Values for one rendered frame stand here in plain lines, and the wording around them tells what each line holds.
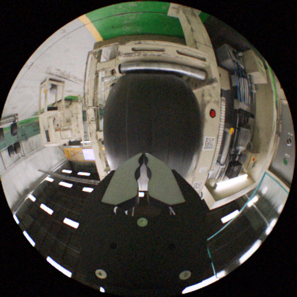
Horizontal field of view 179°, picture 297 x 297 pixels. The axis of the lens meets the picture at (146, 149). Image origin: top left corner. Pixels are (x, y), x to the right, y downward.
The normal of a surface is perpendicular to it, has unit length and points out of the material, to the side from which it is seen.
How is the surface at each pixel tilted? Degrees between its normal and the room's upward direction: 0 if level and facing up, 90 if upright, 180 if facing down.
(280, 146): 90
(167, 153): 89
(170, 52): 90
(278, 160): 90
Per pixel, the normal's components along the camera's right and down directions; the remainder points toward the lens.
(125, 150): 0.02, 0.32
